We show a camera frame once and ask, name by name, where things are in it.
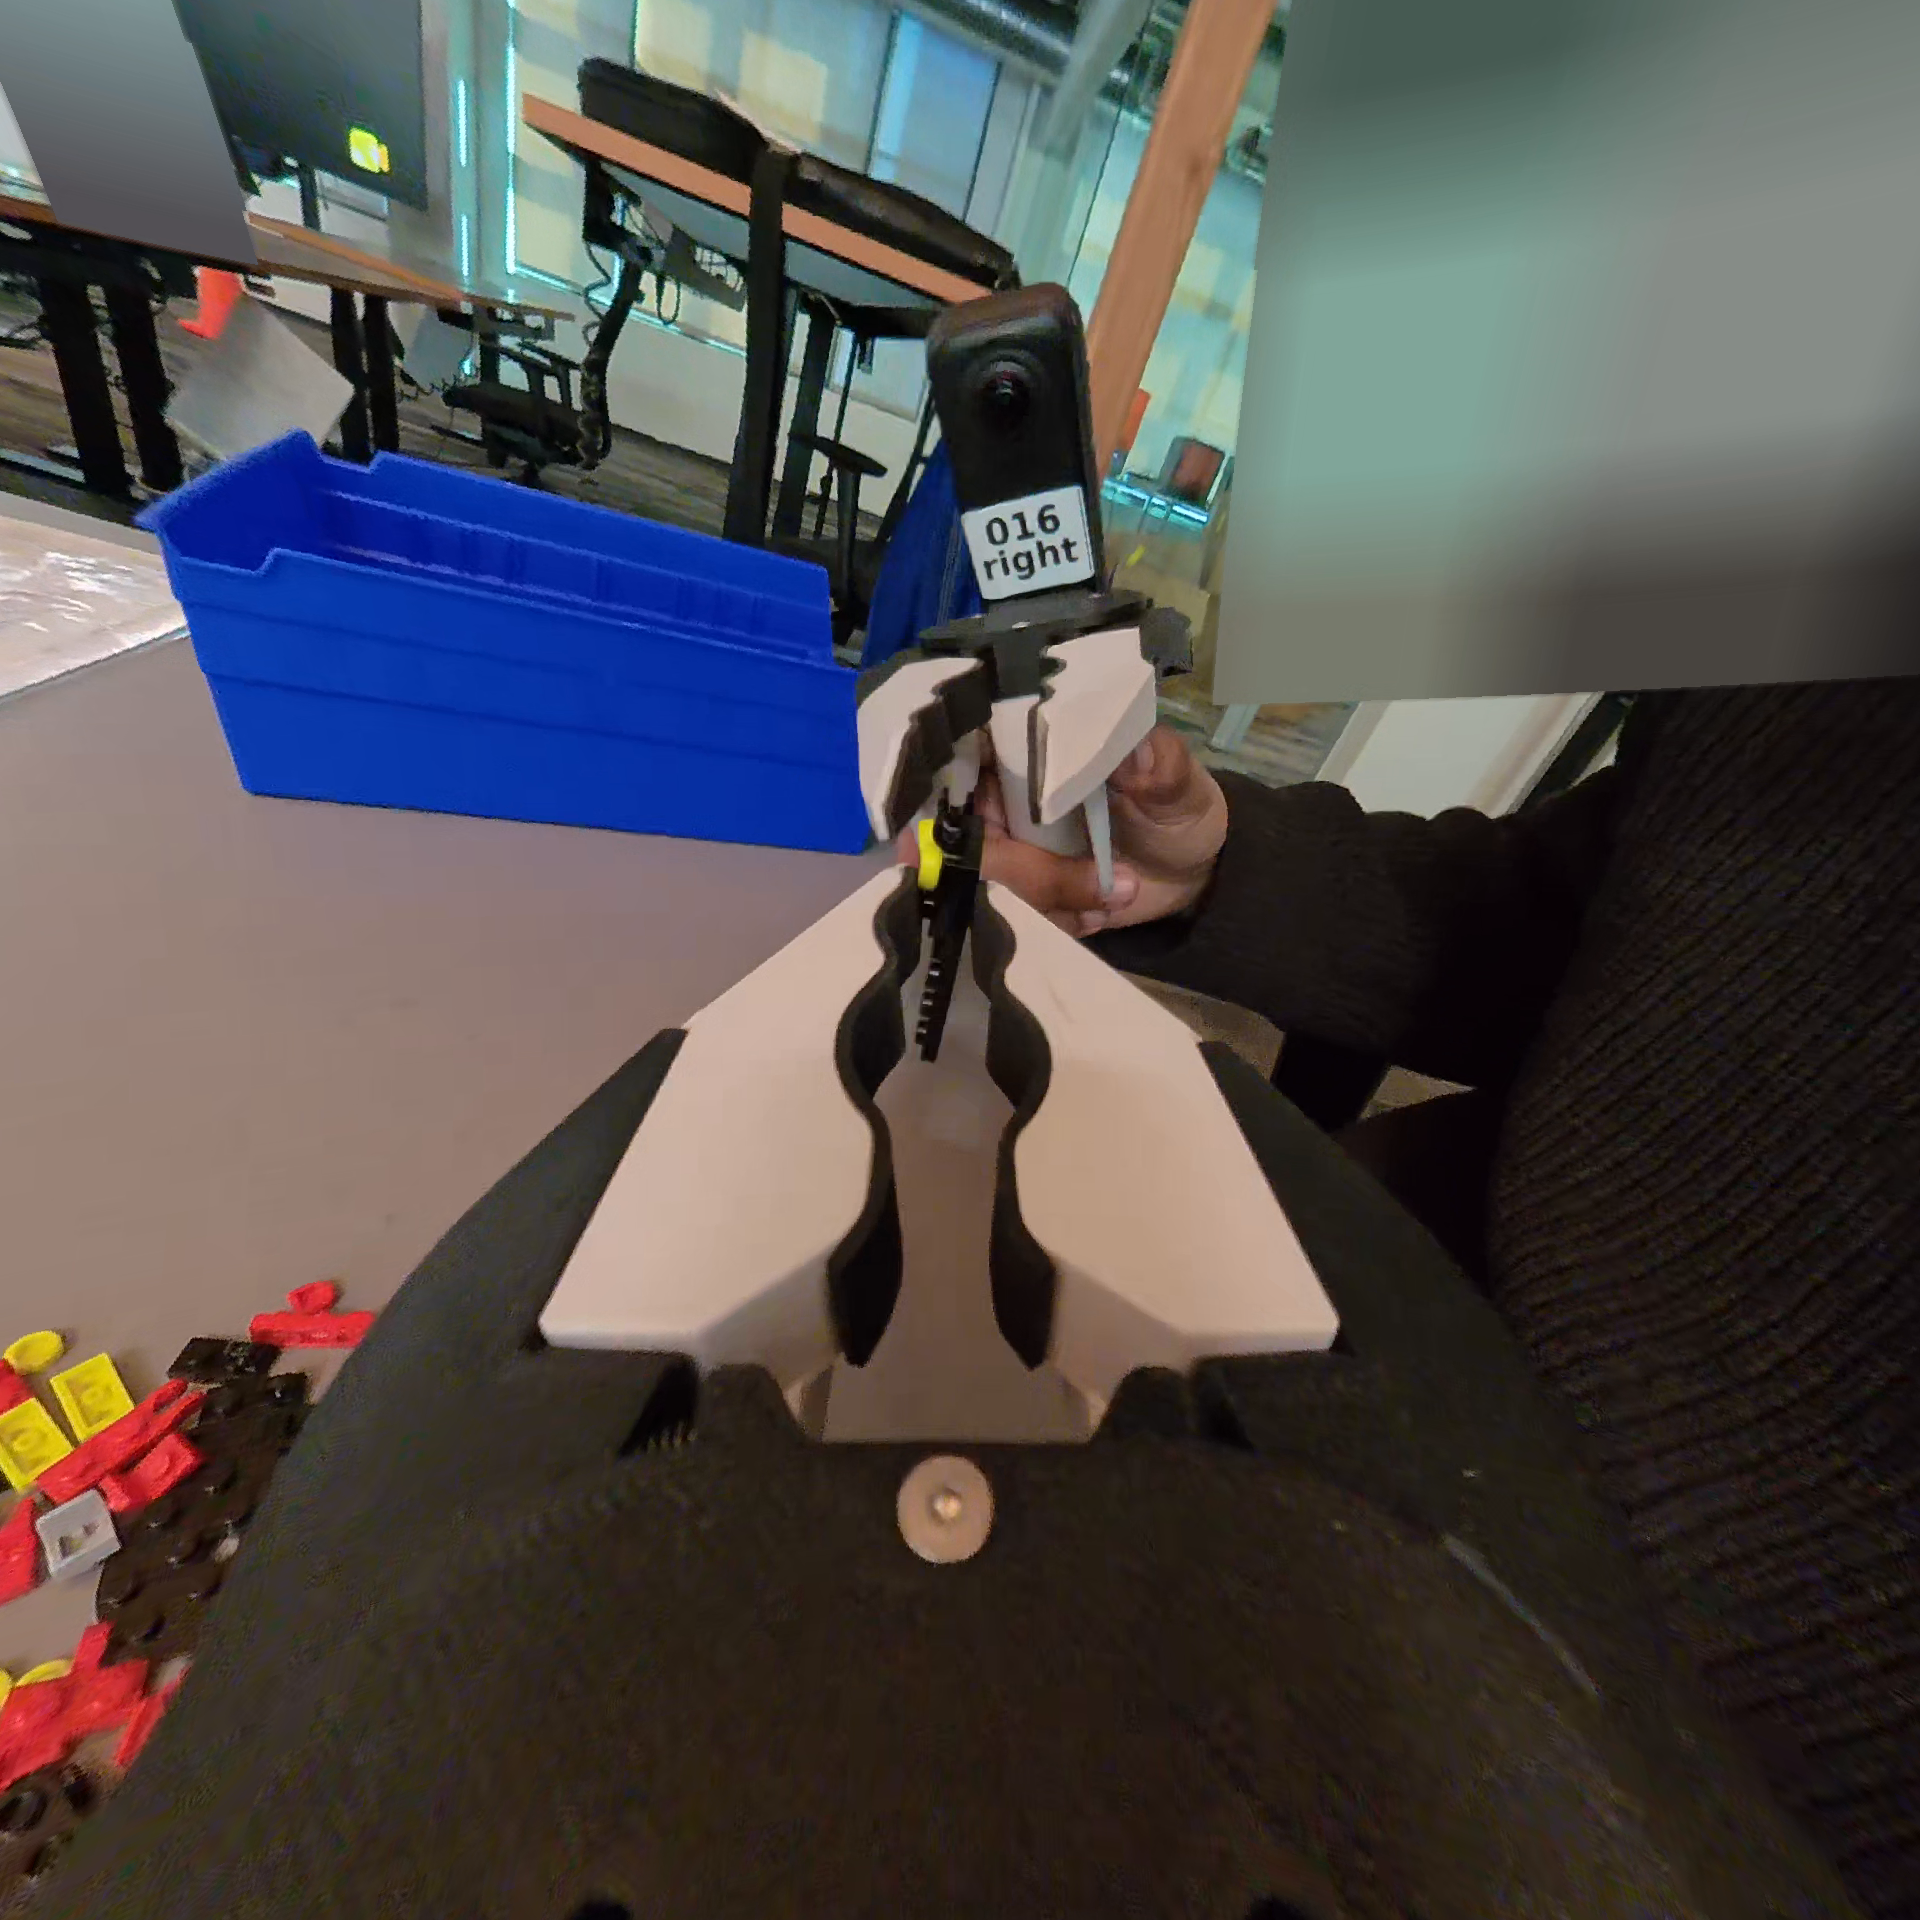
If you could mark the black lego assembly yellow studs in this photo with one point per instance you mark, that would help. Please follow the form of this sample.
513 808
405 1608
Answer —
945 960

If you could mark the pile of loose lego pieces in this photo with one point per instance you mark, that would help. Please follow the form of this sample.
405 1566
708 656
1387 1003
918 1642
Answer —
196 1546

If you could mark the clear laminated sheet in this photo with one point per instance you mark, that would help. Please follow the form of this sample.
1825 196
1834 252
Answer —
76 598

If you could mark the person's right forearm black sleeve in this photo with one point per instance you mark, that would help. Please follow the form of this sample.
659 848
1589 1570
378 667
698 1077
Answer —
1350 931

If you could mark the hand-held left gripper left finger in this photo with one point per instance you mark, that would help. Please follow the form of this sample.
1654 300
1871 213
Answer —
706 1185

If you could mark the blue cloth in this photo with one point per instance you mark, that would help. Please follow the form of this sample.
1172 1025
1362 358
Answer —
909 585

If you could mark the black monitor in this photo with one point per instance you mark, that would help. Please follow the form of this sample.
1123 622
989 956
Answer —
317 83

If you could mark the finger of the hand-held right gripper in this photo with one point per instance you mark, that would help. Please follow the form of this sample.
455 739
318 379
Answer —
1097 720
909 742

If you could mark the wooden pillar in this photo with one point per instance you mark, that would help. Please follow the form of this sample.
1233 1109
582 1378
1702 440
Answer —
1178 194

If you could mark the wooden desk black legs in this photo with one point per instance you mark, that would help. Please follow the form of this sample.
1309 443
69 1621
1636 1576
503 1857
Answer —
764 194
347 277

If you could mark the person's right hand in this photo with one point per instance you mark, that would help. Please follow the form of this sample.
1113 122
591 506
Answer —
1172 838

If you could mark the orange cone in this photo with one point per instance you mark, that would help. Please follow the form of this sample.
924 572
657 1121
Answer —
213 304

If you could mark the black bag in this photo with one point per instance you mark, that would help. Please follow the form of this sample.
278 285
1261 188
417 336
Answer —
706 129

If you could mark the blue plastic bin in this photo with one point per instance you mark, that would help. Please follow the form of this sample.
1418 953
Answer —
510 704

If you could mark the white leaning board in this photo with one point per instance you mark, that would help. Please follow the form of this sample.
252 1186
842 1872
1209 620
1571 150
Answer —
255 381

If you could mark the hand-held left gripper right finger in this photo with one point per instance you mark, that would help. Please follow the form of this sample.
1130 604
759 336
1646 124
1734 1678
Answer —
1155 1200

